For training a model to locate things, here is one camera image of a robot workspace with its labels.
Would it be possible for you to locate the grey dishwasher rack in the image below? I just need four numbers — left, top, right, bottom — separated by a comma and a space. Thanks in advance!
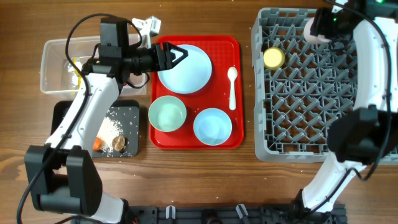
251, 7, 398, 165

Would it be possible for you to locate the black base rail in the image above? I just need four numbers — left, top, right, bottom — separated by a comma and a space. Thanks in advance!
123, 204, 348, 224

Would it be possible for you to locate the light blue plate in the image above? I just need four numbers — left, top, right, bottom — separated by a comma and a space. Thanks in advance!
158, 44, 212, 94

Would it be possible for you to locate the brown mushroom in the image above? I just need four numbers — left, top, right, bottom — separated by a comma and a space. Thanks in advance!
112, 135, 126, 152

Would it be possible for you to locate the red plastic tray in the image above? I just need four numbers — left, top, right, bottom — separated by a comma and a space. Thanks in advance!
149, 35, 244, 150

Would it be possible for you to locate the clear plastic bin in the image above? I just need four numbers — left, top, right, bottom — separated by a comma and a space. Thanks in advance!
39, 33, 149, 95

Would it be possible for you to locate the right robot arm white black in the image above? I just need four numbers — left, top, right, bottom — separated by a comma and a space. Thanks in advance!
289, 0, 397, 223

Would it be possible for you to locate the white rice pile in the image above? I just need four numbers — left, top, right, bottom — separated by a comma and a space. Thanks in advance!
98, 107, 139, 154

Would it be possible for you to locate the light blue bowl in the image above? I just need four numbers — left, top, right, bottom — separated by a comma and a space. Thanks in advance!
193, 108, 233, 146

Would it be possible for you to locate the green bowl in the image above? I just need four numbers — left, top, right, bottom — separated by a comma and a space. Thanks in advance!
148, 95, 187, 133

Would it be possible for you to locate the yellow foil wrapper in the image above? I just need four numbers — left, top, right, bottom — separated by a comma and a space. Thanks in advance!
72, 58, 82, 90

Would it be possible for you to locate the black waste tray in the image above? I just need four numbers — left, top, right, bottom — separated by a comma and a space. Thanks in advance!
51, 99, 141, 159

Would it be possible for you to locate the orange carrot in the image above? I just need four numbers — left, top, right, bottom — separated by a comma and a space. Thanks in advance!
93, 138, 104, 151

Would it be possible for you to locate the yellow plastic cup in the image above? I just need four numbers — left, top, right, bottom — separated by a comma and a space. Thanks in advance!
263, 47, 285, 70

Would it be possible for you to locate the white plastic spoon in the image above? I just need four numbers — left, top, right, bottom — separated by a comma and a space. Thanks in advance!
227, 67, 238, 110

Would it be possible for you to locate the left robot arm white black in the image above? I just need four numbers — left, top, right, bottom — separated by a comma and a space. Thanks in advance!
23, 13, 188, 223

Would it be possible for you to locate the pink plastic cup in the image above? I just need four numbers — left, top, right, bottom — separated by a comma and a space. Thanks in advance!
303, 17, 331, 44

